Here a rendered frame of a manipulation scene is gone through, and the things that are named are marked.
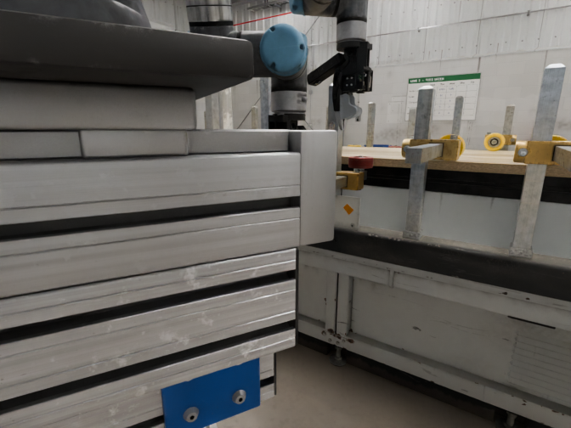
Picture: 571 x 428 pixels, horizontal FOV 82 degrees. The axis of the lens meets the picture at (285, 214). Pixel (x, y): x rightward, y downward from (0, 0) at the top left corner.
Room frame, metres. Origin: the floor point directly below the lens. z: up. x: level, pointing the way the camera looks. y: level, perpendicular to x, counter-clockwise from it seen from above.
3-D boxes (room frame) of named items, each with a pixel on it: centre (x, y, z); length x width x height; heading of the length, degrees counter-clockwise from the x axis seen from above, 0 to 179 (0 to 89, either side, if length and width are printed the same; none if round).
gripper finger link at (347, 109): (0.91, -0.16, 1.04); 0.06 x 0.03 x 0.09; 57
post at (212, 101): (1.31, 0.28, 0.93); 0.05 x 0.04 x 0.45; 57
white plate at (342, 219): (1.02, -0.11, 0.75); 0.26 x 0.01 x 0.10; 57
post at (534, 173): (0.75, -0.57, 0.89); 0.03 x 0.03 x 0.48; 57
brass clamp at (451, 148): (0.88, -0.38, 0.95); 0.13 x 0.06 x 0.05; 57
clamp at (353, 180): (1.02, -0.17, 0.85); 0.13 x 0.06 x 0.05; 57
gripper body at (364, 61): (0.92, -0.17, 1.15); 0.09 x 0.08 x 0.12; 57
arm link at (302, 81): (0.73, -0.01, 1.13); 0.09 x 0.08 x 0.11; 176
